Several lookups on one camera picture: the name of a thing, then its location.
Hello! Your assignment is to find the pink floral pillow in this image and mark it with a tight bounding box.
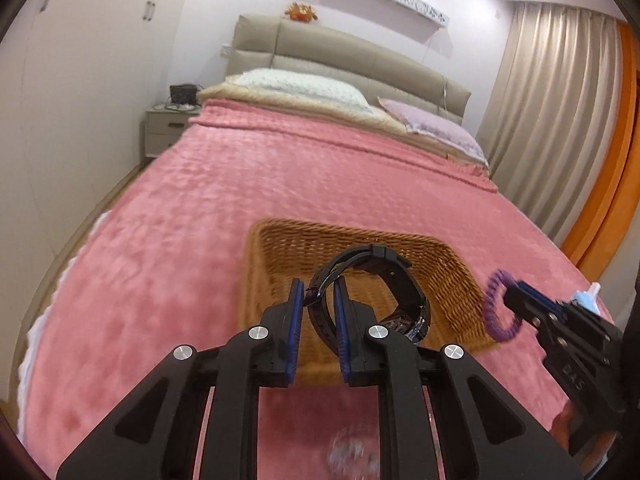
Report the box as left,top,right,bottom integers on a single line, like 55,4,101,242
378,98,488,166

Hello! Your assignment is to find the beige bed sheet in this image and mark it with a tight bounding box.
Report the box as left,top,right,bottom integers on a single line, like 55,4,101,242
198,81,489,176

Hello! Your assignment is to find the brown wicker basket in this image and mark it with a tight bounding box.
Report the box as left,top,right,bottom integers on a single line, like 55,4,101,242
237,216,497,387

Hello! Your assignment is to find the white blue tube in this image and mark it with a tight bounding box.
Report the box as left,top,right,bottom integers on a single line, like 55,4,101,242
572,282,601,315

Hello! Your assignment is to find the black wrist watch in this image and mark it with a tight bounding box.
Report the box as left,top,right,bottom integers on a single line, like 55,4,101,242
304,244,431,352

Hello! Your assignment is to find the orange plush toy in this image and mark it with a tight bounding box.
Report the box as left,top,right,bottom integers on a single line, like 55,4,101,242
284,2,318,24

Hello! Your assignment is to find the black device on nightstand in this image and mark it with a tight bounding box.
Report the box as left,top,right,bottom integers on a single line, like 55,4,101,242
169,84,200,106

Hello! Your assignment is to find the right hand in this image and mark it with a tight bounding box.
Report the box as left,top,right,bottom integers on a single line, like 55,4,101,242
549,401,616,463

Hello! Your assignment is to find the beige upholstered headboard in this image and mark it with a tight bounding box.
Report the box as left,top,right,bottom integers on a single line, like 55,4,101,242
226,14,471,125

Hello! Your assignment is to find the grey bedside table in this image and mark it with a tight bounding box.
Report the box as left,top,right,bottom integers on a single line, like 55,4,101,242
143,105,201,158

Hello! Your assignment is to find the white dotted pillow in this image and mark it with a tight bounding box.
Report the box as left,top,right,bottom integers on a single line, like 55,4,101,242
226,68,371,110

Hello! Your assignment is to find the orange door frame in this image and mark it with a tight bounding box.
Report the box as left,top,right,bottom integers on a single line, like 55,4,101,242
561,24,639,282

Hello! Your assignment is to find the white wardrobe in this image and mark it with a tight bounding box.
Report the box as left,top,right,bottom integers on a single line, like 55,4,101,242
1,0,184,382

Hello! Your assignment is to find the purple coil hair tie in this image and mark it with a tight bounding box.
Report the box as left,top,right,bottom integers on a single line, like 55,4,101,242
482,268,522,342

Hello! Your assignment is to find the beige curtain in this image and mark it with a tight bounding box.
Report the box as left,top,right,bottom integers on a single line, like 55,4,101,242
477,2,623,244

